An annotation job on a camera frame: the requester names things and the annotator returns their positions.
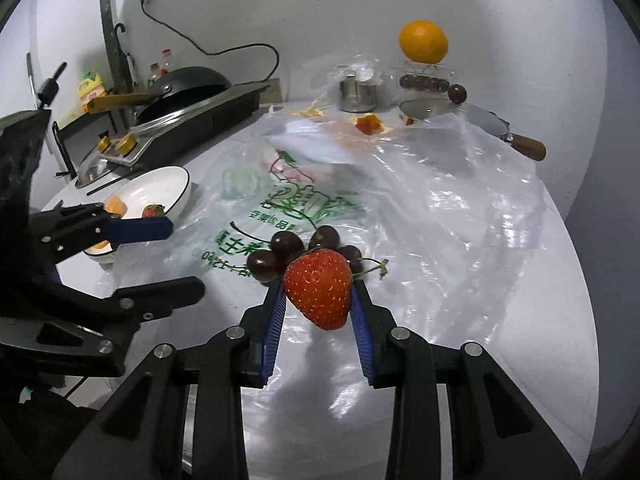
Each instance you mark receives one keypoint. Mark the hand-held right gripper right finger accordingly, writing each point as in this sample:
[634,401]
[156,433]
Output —
[362,340]

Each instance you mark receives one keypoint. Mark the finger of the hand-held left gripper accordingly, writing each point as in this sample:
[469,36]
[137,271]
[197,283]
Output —
[165,292]
[145,229]

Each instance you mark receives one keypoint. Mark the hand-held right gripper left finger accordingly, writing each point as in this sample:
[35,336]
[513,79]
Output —
[274,330]

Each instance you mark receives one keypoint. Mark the red strawberry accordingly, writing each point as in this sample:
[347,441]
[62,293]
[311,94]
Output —
[153,211]
[320,285]

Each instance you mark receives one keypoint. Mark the white plate black rim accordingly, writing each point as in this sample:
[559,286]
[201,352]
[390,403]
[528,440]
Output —
[150,187]

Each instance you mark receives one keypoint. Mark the clear printed plastic bag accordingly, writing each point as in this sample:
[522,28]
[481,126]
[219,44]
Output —
[425,220]

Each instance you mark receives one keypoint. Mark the black shelf rack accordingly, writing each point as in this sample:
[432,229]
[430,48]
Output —
[60,157]

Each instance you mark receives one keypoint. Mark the black chopstick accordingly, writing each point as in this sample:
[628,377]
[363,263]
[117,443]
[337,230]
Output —
[107,187]

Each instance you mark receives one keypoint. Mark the steel dome lid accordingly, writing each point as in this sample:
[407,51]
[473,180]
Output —
[97,170]

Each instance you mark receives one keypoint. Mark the yellow detergent bottle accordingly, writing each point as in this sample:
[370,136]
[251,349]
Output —
[91,91]

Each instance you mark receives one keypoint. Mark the steel induction cooker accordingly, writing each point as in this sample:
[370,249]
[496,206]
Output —
[200,120]

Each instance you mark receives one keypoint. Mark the oil bottle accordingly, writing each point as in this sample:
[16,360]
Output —
[153,76]

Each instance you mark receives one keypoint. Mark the red-capped bottle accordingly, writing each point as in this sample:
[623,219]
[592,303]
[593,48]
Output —
[165,62]

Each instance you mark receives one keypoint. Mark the dark vertical pipe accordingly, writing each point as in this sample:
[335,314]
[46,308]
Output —
[112,35]

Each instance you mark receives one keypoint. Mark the black hook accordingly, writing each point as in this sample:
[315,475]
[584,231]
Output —
[120,27]

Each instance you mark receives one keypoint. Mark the orange peel with red piece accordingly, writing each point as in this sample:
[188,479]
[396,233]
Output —
[370,123]

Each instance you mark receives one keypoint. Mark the clear glass container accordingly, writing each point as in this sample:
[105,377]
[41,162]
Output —
[427,80]

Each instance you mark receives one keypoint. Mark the steel cup with bag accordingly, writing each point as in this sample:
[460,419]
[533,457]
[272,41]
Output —
[367,65]

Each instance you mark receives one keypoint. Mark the whole orange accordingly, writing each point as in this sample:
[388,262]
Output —
[423,42]

